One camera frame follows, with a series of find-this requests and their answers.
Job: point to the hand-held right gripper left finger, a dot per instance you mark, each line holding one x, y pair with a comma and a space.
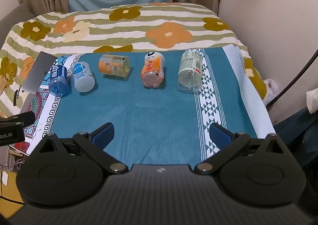
103, 135

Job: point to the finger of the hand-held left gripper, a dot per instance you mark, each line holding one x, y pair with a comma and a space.
21, 117

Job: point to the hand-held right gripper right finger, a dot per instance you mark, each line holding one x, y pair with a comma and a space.
219, 135

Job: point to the grey flat device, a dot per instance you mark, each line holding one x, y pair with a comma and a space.
26, 103

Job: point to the teal patterned tablecloth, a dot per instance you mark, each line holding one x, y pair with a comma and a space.
139, 113

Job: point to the grey laptop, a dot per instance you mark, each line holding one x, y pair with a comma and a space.
41, 72

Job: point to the cardboard box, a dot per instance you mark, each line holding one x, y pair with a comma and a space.
10, 187

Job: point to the blue label plastic bottle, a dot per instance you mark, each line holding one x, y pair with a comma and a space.
58, 81

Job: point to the white bottle light blue label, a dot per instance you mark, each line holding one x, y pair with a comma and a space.
83, 78

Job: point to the clear bottle orange label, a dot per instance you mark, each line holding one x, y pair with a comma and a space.
113, 66

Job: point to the white plastic bag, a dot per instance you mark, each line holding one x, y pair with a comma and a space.
271, 88

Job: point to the clear bottle white label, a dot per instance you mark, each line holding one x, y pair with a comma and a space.
189, 71

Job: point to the dark blue cloth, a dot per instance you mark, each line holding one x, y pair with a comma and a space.
298, 135

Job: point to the orange pink plastic bottle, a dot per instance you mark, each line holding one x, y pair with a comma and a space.
152, 71

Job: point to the white cloth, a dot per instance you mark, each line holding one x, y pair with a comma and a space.
312, 101

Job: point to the grey sofa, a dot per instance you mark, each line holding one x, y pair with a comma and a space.
17, 15

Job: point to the floral striped blanket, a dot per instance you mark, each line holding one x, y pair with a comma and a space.
104, 31

